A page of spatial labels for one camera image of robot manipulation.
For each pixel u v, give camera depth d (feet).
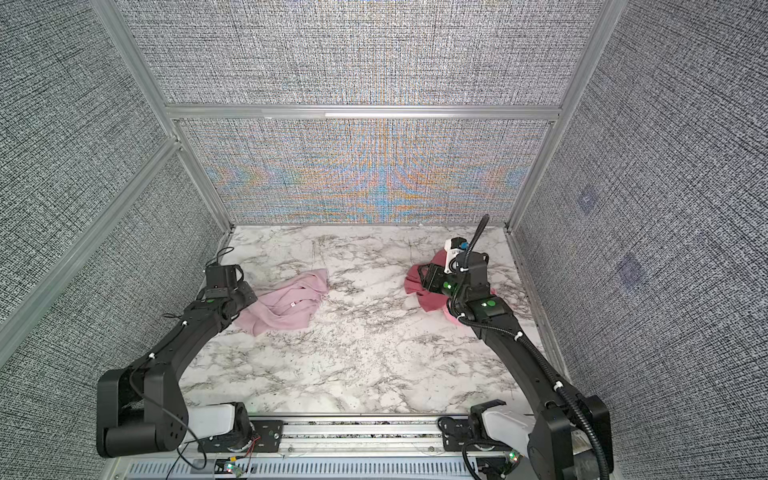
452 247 2.36
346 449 2.39
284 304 2.98
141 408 1.36
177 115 2.89
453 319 3.04
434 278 2.30
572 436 1.28
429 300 3.14
